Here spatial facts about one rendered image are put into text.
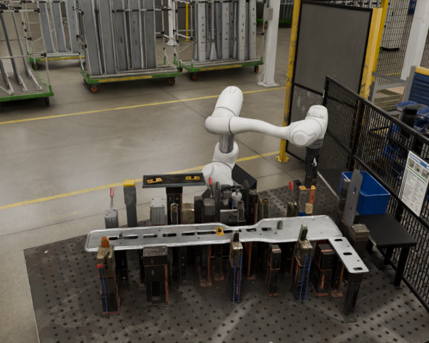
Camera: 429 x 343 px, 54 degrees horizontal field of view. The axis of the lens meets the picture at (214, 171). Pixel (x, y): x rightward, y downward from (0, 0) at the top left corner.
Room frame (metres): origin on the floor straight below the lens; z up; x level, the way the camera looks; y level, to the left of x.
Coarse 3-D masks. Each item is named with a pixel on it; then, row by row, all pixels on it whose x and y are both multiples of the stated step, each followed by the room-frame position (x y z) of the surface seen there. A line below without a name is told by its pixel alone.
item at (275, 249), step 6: (270, 246) 1.82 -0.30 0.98; (276, 246) 1.82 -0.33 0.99; (270, 252) 1.81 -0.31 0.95; (276, 252) 1.76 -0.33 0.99; (270, 258) 1.79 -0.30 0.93; (276, 258) 1.76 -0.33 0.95; (270, 264) 1.78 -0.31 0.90; (276, 264) 1.77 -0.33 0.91; (270, 270) 1.79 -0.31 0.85; (276, 270) 1.77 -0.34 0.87; (270, 276) 1.78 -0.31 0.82; (276, 276) 1.78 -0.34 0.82; (270, 282) 1.77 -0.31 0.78; (276, 282) 1.78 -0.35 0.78; (264, 288) 1.82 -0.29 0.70; (270, 288) 1.77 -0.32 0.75; (276, 288) 1.77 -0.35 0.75; (270, 294) 1.76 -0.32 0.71; (276, 294) 1.77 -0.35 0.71
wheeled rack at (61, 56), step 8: (32, 0) 10.50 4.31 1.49; (48, 0) 10.57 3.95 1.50; (64, 0) 10.80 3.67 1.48; (24, 24) 9.89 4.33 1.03; (64, 24) 11.10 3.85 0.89; (24, 32) 10.71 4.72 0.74; (80, 48) 11.31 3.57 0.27; (32, 56) 9.95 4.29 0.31; (40, 56) 10.04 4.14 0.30; (48, 56) 10.14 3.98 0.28; (56, 56) 10.18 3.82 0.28; (64, 56) 10.20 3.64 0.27; (72, 56) 10.27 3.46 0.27
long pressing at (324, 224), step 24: (312, 216) 2.10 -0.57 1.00; (96, 240) 1.82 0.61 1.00; (120, 240) 1.83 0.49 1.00; (144, 240) 1.83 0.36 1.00; (168, 240) 1.84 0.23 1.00; (192, 240) 1.84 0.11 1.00; (216, 240) 1.85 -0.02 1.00; (240, 240) 1.85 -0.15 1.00; (264, 240) 1.86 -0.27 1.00; (288, 240) 1.86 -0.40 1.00; (312, 240) 1.88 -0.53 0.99
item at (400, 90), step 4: (388, 88) 4.89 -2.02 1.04; (392, 88) 4.90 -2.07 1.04; (396, 88) 4.91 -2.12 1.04; (400, 88) 4.91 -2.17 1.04; (396, 92) 4.74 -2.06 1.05; (400, 92) 4.75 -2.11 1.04; (400, 96) 4.68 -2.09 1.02; (400, 100) 4.67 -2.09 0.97; (396, 116) 4.67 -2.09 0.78; (376, 160) 4.81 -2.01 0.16; (368, 164) 4.87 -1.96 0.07; (372, 164) 4.84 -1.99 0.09; (380, 164) 4.74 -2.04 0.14; (384, 164) 4.70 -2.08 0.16; (372, 168) 4.85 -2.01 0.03; (384, 168) 4.68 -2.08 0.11; (396, 180) 4.53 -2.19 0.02
